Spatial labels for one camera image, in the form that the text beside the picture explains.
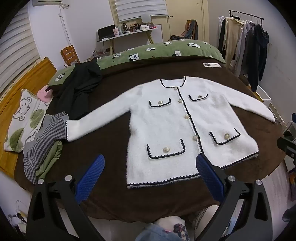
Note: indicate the person's blue jeans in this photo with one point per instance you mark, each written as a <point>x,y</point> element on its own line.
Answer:
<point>157,235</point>

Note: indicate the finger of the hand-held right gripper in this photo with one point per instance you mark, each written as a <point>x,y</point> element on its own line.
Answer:
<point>285,144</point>

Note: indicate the green cow-print duvet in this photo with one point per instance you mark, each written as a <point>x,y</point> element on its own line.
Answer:
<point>161,49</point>

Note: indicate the window blinds over desk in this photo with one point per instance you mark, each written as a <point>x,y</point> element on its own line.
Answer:
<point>141,9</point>

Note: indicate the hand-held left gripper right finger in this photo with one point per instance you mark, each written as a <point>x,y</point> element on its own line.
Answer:
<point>209,178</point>

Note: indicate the white air conditioner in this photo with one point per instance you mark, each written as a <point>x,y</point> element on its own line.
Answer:
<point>46,2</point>

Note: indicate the grey striped garment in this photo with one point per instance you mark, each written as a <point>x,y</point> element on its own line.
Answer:
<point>39,148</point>

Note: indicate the pink cup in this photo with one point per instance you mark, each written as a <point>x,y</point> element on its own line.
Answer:
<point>115,31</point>

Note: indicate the wooden chair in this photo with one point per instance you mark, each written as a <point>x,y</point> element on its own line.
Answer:
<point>69,54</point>

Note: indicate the chair draped with clothes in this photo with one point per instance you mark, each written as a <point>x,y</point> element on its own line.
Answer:
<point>189,30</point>

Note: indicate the white storage bin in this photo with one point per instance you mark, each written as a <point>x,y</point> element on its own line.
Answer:
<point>263,93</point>

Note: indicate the black clothes rack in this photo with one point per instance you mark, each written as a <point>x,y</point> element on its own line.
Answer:
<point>245,14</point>

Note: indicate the cream door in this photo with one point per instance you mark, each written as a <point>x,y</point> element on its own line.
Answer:
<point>182,14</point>

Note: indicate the black hung garment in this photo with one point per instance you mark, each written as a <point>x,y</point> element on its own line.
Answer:
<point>222,34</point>

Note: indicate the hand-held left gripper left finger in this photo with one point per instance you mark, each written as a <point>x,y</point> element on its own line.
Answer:
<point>90,178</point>

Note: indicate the white fuzzy cardigan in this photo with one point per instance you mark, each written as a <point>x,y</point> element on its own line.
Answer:
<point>161,125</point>

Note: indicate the white phone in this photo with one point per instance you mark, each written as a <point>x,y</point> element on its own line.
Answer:
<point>212,65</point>

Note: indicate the green folded garment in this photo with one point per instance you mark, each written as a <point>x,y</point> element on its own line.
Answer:
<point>49,160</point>

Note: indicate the bear print pillow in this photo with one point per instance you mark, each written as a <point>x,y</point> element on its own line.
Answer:
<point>20,120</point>

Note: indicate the person's fuzzy printed top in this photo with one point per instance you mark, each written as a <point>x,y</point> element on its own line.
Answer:
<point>168,223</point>

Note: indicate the window blinds over headboard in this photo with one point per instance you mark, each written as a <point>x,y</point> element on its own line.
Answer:
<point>16,46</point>

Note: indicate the row of cosmetic bottles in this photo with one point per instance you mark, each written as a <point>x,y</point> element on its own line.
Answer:
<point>131,27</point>

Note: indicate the white desk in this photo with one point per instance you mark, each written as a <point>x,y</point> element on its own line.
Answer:
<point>138,31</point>

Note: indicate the dark hung hoodie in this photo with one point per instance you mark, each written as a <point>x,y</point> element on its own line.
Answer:
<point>256,58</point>

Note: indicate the grey hung garment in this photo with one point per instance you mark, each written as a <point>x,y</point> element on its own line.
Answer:
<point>241,51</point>

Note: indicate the brown blanket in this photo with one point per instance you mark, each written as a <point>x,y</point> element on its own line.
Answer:
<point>111,185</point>

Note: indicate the beige hung garment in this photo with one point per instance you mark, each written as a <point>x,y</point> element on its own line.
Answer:
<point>233,41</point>

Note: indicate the white wall pipe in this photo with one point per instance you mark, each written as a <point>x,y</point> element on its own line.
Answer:
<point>64,25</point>

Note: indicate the wooden headboard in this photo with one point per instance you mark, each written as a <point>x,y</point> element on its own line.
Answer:
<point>30,76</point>

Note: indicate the pink cloth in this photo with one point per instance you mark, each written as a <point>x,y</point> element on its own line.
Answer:
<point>45,95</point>

